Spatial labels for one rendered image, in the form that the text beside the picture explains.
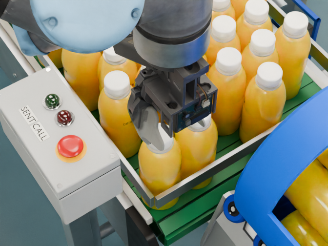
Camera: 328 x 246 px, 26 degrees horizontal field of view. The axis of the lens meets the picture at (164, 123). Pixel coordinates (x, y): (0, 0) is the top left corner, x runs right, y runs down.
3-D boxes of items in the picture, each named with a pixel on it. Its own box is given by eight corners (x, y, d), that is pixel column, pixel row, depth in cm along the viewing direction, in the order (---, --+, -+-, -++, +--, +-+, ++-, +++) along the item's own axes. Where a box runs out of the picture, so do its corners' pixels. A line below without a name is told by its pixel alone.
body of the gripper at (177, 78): (168, 142, 90) (169, 84, 80) (132, 97, 94) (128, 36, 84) (216, 114, 92) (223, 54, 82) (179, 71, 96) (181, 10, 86)
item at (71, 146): (66, 164, 98) (65, 160, 97) (53, 146, 99) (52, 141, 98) (88, 152, 99) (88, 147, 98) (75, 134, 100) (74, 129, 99)
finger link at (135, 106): (129, 132, 95) (139, 87, 88) (122, 124, 96) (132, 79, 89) (157, 121, 97) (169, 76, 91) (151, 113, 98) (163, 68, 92)
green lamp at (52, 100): (49, 111, 103) (48, 106, 102) (42, 100, 104) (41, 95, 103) (63, 104, 103) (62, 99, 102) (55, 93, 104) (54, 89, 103)
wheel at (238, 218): (250, 210, 106) (257, 208, 108) (232, 188, 108) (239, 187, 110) (233, 230, 108) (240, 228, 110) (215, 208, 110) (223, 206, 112)
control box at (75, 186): (65, 226, 103) (56, 192, 95) (3, 131, 113) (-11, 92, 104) (124, 192, 106) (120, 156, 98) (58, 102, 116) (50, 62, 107)
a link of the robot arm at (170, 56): (116, 6, 80) (186, -28, 83) (118, 35, 84) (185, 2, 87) (160, 57, 76) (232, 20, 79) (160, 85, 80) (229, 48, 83)
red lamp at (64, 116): (61, 127, 101) (60, 123, 100) (53, 117, 102) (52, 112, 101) (74, 120, 102) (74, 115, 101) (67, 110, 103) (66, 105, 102)
